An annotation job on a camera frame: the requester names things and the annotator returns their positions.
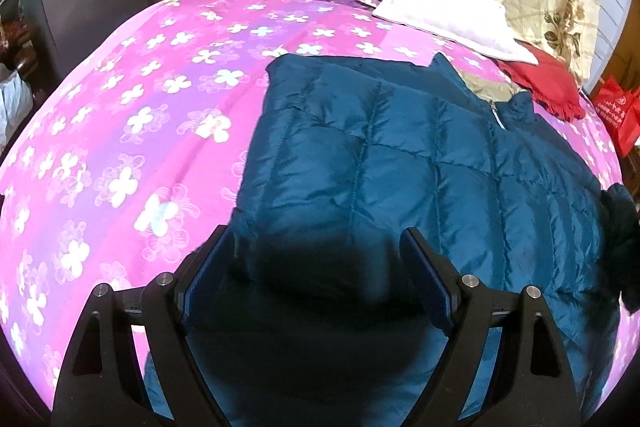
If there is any blue quilted down jacket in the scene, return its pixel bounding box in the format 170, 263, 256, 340
142, 52, 640, 427

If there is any pink floral bed sheet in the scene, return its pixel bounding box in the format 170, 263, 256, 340
0, 0, 636, 412

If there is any red shopping bag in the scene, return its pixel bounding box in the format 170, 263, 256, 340
593, 77, 640, 158

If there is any white bag at left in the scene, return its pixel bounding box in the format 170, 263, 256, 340
0, 64, 34, 148

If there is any red fringed cushion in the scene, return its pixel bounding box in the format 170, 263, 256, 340
496, 42, 586, 121

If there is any white pillow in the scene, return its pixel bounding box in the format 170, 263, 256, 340
373, 0, 538, 65

